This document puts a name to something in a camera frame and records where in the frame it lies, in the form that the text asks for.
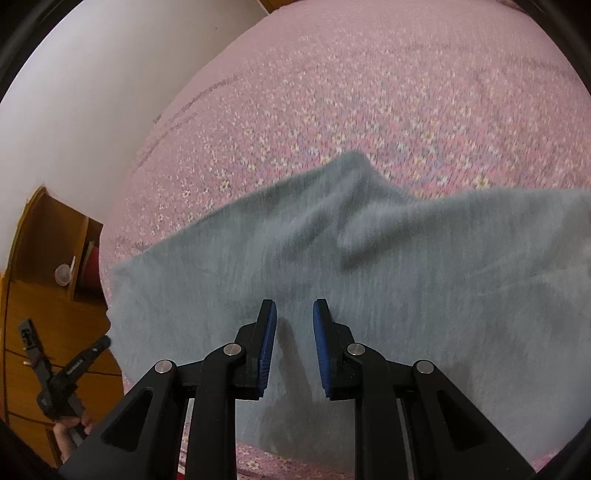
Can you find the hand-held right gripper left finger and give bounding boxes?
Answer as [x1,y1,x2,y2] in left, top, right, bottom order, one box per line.
[60,299,278,480]

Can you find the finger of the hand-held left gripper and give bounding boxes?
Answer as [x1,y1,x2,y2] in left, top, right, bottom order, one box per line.
[17,318,50,376]
[64,335,112,374]

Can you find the wooden wardrobe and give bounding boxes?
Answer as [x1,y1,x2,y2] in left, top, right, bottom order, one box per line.
[0,185,124,468]

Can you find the person's dark clothing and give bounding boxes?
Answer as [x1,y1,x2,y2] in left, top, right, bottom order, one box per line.
[0,413,63,480]

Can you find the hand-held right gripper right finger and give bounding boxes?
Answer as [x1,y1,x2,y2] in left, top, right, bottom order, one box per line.
[312,298,537,480]

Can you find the person's left hand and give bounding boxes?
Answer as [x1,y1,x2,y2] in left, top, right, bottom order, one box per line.
[52,412,96,463]

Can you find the grey-blue pants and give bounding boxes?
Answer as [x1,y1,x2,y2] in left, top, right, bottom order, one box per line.
[105,151,591,474]

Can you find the pink floral bed sheet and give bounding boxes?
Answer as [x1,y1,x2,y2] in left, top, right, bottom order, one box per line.
[99,0,591,480]

